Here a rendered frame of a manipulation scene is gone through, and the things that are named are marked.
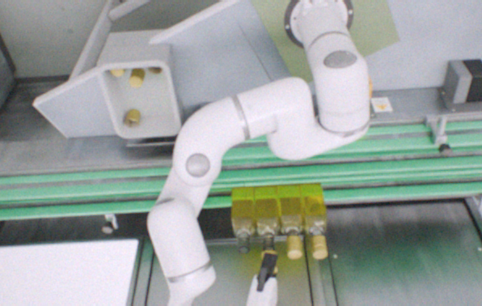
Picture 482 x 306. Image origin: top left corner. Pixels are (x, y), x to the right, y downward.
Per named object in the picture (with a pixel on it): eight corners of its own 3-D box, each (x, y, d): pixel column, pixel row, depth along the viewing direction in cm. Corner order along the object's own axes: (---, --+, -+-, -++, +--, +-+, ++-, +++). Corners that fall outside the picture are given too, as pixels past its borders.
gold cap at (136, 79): (129, 67, 120) (126, 76, 117) (143, 65, 120) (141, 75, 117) (133, 78, 123) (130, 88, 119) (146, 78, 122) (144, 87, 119)
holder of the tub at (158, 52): (128, 133, 137) (124, 150, 131) (103, 48, 119) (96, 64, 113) (188, 129, 136) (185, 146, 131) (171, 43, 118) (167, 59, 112)
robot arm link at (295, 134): (244, 112, 79) (261, 180, 89) (378, 67, 81) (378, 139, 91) (230, 84, 86) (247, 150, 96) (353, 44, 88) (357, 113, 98)
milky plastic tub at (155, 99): (123, 119, 133) (117, 139, 127) (102, 48, 118) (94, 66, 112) (185, 115, 133) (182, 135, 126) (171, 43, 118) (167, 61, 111)
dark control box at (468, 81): (441, 85, 127) (452, 104, 121) (448, 59, 122) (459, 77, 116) (473, 83, 127) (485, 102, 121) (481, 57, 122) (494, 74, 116)
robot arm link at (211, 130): (232, 98, 91) (160, 121, 90) (237, 90, 78) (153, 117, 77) (255, 165, 92) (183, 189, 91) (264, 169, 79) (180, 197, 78)
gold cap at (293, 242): (285, 244, 113) (287, 260, 110) (285, 235, 111) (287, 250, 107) (300, 244, 113) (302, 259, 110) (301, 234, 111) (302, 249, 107)
